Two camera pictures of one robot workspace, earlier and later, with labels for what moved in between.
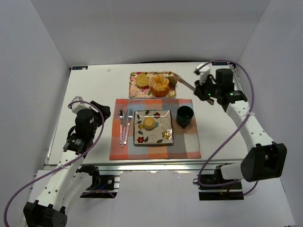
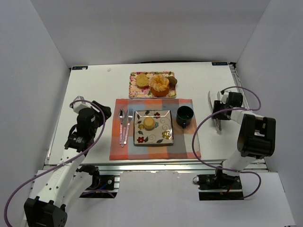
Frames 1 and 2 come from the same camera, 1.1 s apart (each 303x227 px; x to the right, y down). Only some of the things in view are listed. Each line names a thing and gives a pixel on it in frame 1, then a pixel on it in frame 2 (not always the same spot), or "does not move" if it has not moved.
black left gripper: (100, 110) does not move
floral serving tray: (134, 91) does not move
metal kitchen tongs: (181, 80) -> (217, 122)
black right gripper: (201, 90) -> (218, 110)
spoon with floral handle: (121, 116) does not move
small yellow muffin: (148, 123) does not move
